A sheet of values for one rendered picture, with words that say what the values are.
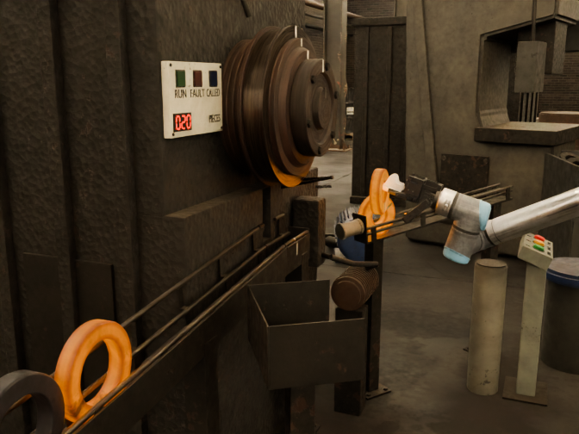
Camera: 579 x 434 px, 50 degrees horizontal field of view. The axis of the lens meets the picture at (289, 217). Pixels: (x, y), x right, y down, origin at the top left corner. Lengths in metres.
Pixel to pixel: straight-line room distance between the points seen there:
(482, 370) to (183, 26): 1.69
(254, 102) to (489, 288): 1.21
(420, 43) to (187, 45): 3.08
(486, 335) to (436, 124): 2.31
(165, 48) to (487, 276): 1.47
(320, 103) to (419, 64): 2.80
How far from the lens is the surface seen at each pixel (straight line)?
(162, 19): 1.54
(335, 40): 10.79
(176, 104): 1.54
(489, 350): 2.54
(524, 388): 2.64
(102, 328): 1.19
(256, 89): 1.68
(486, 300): 2.46
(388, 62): 6.00
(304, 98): 1.72
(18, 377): 1.07
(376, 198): 2.07
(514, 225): 2.16
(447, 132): 4.50
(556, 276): 2.76
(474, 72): 4.43
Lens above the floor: 1.20
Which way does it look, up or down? 12 degrees down
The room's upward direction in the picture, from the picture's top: straight up
